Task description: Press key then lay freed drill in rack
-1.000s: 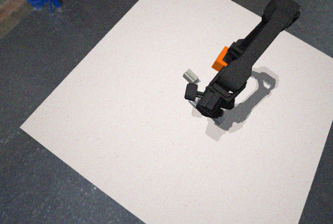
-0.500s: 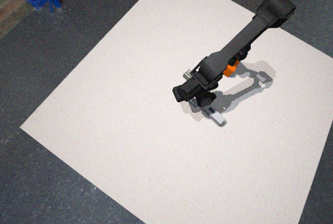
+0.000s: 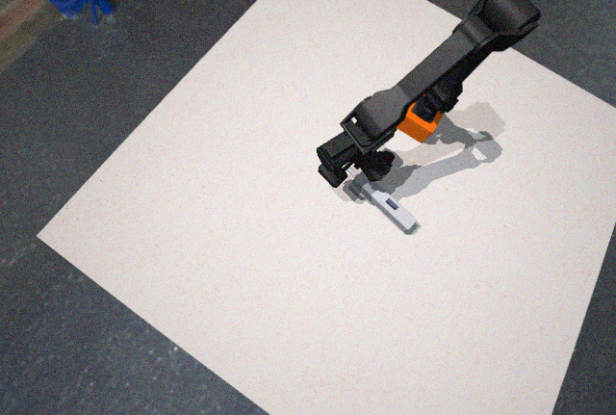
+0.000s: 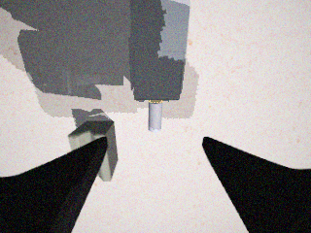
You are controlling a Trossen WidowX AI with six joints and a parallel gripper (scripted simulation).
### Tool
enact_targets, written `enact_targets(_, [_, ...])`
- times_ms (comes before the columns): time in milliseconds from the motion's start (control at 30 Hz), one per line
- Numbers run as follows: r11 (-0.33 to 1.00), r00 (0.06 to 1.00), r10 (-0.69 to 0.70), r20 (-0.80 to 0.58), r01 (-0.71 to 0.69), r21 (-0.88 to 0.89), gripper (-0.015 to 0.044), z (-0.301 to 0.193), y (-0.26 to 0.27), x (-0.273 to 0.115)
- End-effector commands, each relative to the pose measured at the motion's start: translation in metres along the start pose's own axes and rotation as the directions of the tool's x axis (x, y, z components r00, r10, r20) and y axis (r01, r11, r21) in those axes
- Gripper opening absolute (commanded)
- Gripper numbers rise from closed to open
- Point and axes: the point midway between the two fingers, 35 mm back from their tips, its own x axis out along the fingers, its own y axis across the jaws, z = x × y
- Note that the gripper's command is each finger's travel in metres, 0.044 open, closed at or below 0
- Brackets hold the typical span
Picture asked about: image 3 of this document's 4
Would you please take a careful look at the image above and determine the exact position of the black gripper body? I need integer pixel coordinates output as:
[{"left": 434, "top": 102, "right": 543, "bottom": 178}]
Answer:
[{"left": 318, "top": 151, "right": 371, "bottom": 188}]

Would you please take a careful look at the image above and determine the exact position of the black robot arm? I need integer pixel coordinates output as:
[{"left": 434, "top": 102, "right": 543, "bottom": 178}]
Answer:
[{"left": 317, "top": 0, "right": 542, "bottom": 182}]

